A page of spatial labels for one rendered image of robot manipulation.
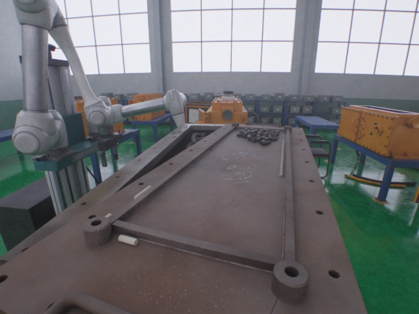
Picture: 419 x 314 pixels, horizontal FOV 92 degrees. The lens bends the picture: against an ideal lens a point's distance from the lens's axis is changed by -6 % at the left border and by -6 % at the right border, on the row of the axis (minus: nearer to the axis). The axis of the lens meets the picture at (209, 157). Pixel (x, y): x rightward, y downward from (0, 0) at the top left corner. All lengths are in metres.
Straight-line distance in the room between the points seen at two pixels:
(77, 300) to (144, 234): 0.12
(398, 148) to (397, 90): 8.13
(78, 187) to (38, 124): 0.88
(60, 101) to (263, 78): 8.81
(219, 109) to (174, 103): 1.72
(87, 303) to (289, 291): 0.22
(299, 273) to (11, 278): 0.36
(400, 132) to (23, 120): 4.15
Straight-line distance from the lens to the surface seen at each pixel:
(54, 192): 1.79
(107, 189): 0.61
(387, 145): 3.90
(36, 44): 1.26
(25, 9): 1.25
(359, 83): 11.23
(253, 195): 0.49
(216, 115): 3.26
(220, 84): 9.84
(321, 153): 4.30
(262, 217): 0.42
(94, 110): 1.18
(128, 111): 1.94
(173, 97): 1.66
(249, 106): 8.93
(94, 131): 1.84
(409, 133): 4.15
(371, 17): 11.70
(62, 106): 1.86
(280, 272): 0.29
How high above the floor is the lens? 1.59
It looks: 18 degrees down
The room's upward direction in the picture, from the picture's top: straight up
